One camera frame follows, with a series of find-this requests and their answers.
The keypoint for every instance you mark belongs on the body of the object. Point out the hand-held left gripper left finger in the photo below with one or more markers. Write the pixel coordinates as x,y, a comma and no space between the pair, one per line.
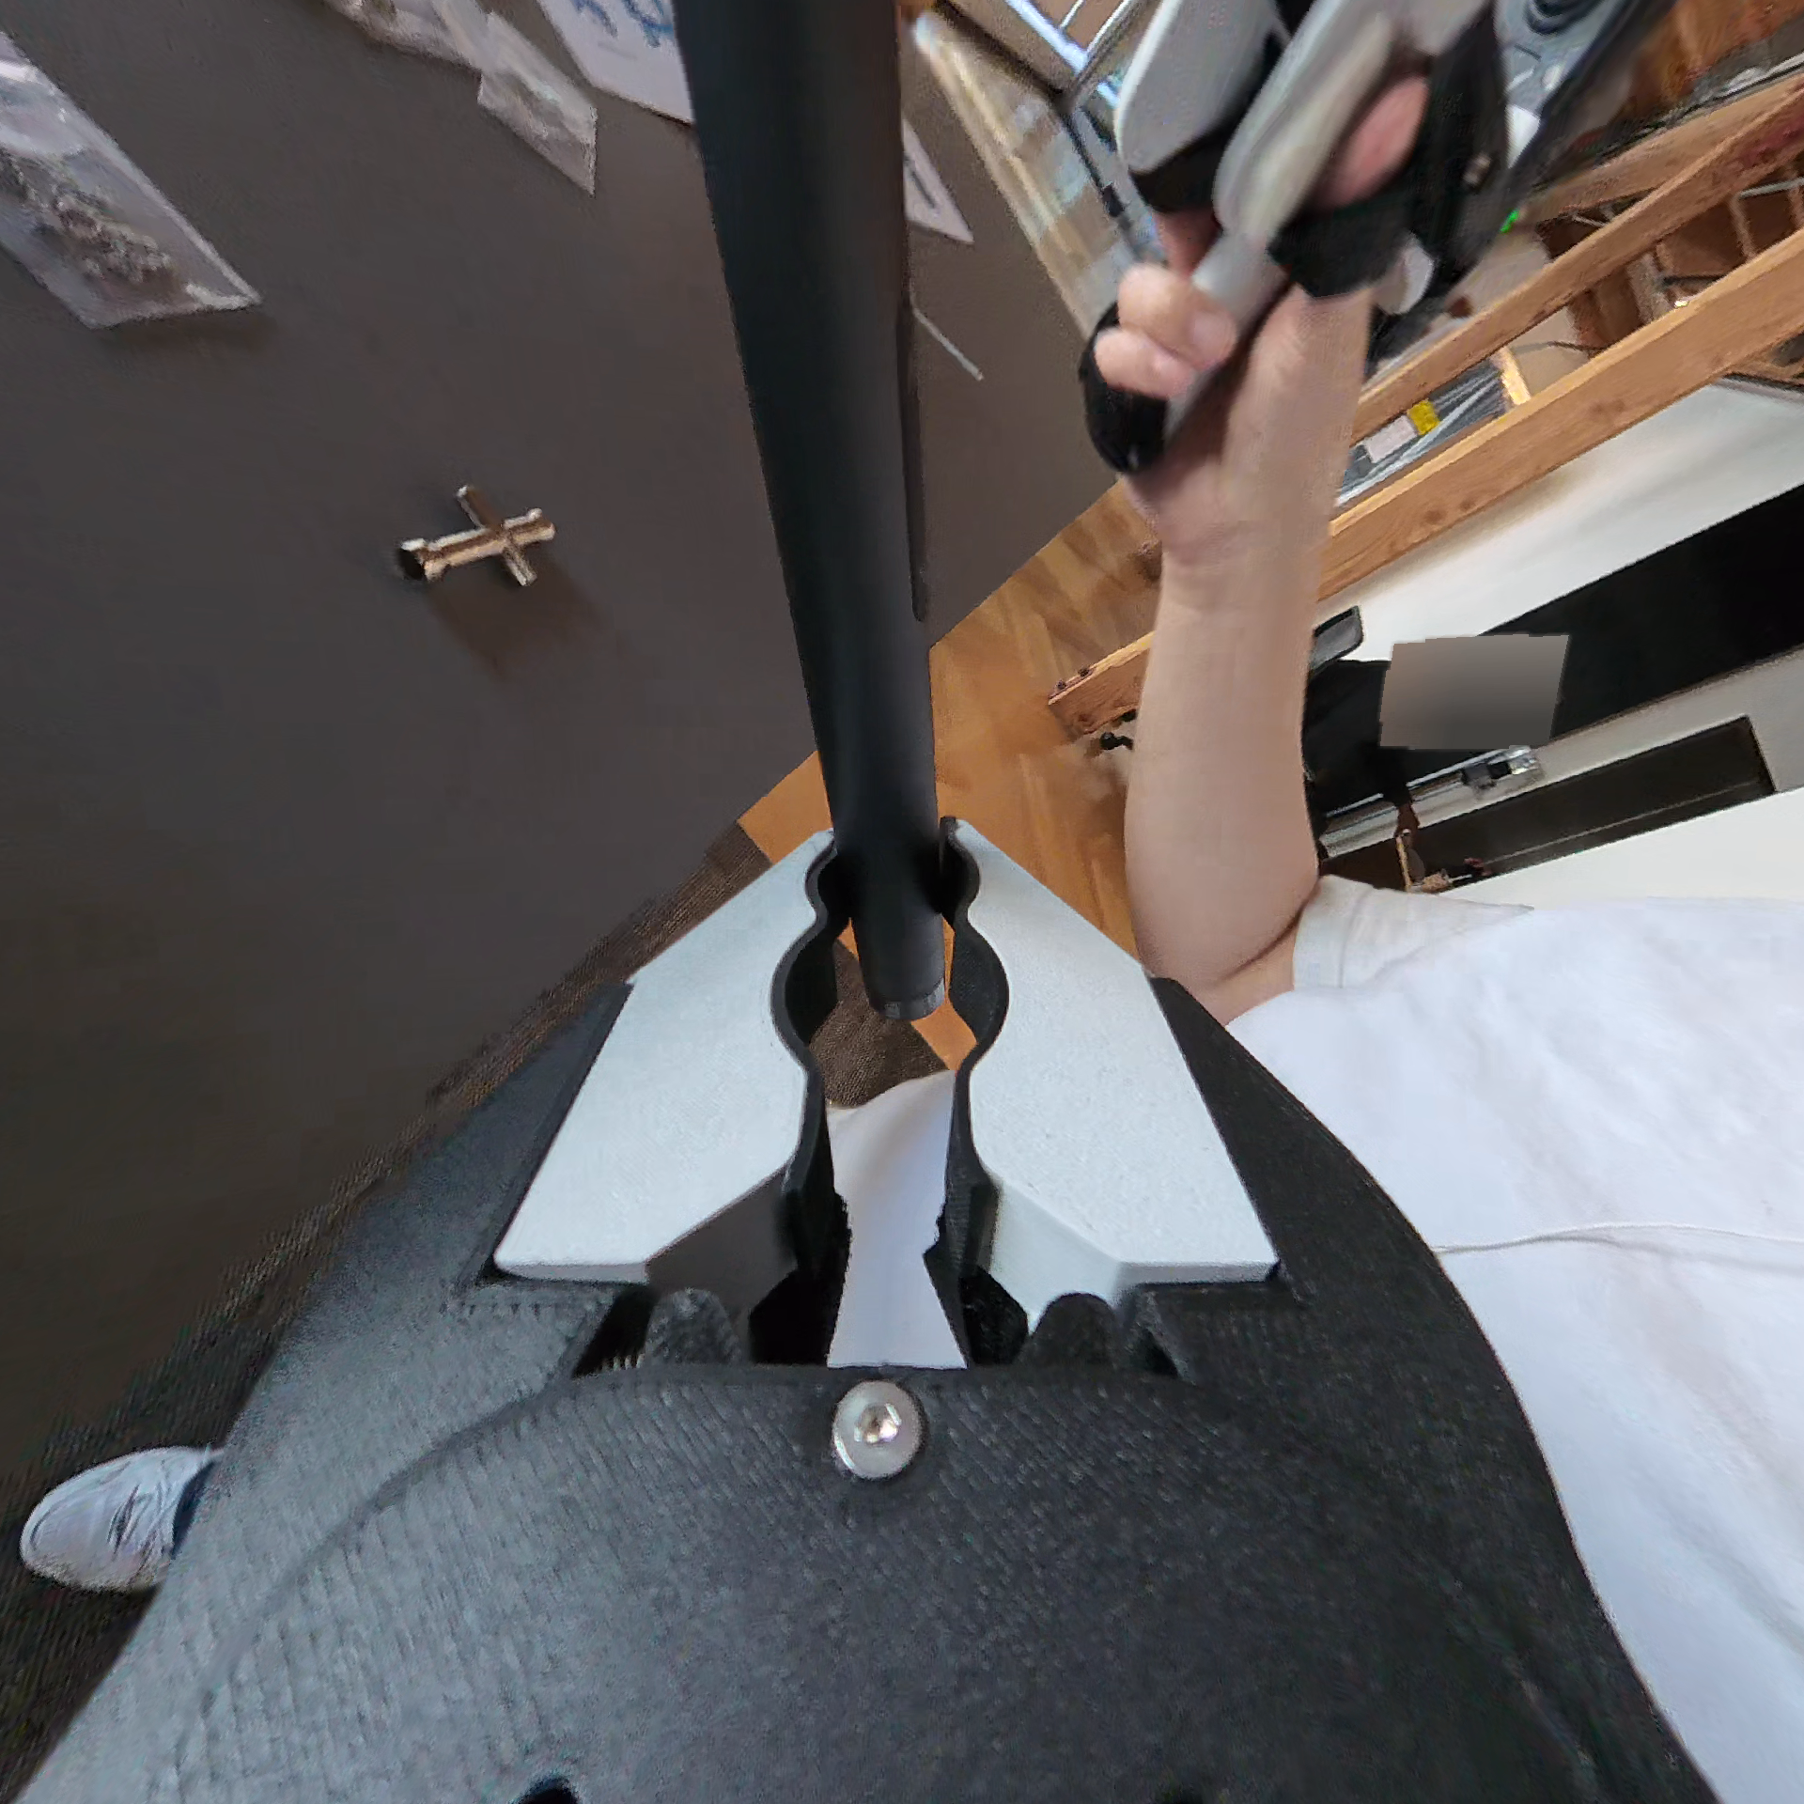
661,1128

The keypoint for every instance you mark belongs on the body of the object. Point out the person's white shoe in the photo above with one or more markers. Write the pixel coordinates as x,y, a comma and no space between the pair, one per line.
113,1514

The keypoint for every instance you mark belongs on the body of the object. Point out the person's right hand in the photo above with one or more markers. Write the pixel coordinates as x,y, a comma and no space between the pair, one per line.
1254,424

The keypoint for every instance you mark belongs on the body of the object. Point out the black electric screwdriver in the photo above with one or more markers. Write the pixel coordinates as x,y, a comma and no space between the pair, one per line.
816,424

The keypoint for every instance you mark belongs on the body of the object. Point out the wooden rail frame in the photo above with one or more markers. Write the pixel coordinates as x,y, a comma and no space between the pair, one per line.
1550,409

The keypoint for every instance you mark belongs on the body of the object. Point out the person's right forearm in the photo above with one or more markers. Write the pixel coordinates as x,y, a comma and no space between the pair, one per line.
1212,788

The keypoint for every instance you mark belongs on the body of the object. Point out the robot assembly instruction sheet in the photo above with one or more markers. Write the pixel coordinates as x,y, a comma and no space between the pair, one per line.
622,56

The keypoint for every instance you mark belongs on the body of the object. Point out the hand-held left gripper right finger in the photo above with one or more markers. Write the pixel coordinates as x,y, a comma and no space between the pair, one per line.
1113,1128

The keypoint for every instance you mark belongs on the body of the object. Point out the labelled clear bag of screws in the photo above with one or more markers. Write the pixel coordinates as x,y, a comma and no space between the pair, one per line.
100,226

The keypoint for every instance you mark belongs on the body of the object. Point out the metal cross wrench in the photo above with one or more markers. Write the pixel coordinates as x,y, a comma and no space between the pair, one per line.
479,537

